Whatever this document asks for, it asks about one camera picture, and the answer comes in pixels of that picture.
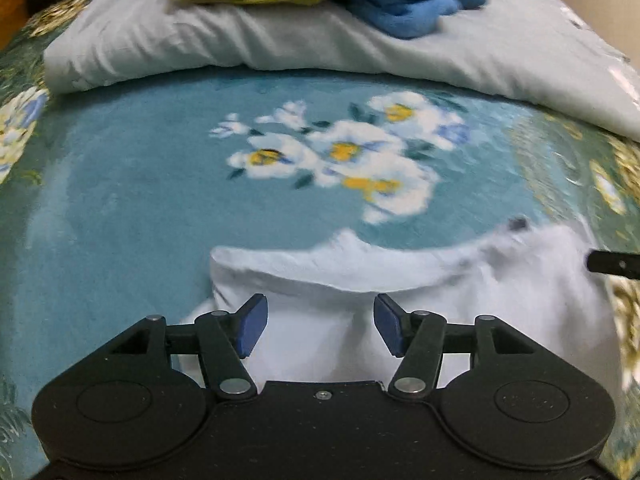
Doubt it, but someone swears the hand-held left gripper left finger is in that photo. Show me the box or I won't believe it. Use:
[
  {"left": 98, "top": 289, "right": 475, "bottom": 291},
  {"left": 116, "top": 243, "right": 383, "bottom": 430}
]
[{"left": 107, "top": 293, "right": 269, "bottom": 402}]

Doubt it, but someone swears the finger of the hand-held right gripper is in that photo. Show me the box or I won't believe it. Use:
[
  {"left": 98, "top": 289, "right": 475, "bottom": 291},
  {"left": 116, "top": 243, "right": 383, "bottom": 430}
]
[{"left": 585, "top": 247, "right": 640, "bottom": 278}]

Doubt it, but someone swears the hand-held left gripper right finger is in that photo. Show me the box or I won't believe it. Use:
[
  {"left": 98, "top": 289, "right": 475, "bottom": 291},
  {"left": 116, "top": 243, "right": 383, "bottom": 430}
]
[{"left": 373, "top": 293, "right": 533, "bottom": 402}]

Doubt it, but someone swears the white long-sleeve shirt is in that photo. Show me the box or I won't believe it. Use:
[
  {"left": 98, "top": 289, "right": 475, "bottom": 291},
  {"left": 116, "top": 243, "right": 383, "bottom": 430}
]
[{"left": 177, "top": 217, "right": 626, "bottom": 396}]

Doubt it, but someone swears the teal floral bed blanket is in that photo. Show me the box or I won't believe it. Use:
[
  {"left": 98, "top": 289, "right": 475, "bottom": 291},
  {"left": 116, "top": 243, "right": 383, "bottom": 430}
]
[{"left": 0, "top": 0, "right": 640, "bottom": 480}]

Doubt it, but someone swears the grey floral duvet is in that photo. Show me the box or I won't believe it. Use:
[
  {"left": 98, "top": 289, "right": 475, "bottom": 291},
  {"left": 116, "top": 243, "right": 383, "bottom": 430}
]
[{"left": 42, "top": 0, "right": 640, "bottom": 141}]

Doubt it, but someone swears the blue sweater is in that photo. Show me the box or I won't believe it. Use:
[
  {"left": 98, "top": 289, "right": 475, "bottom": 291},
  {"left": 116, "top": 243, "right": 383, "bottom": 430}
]
[{"left": 340, "top": 0, "right": 488, "bottom": 41}]

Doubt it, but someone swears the orange wooden headboard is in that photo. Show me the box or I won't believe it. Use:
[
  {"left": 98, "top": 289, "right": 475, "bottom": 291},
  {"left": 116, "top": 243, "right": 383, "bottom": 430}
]
[{"left": 0, "top": 0, "right": 28, "bottom": 51}]

